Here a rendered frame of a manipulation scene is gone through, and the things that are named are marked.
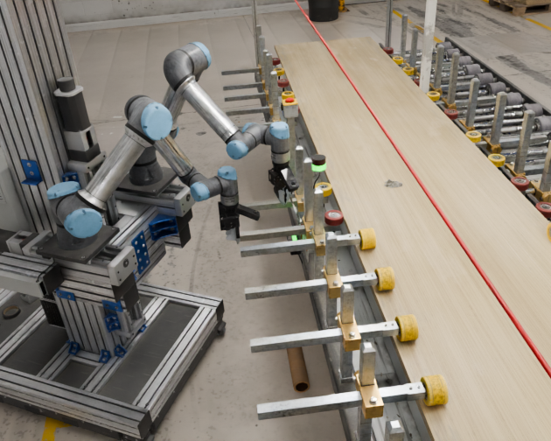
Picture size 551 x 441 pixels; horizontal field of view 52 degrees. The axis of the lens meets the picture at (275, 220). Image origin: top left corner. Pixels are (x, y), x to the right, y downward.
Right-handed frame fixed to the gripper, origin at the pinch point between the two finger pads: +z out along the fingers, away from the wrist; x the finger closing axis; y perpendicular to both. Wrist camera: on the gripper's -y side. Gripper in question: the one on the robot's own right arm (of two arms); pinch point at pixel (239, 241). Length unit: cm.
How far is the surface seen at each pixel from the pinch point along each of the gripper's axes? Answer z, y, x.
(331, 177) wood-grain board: -8, -47, -34
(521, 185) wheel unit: -9, -129, -7
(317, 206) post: -28.1, -30.2, 22.9
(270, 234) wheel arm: -3.1, -13.8, 1.6
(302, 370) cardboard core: 74, -25, 10
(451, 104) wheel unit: -5, -140, -118
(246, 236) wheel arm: -3.0, -3.2, 1.5
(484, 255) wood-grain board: -9, -91, 39
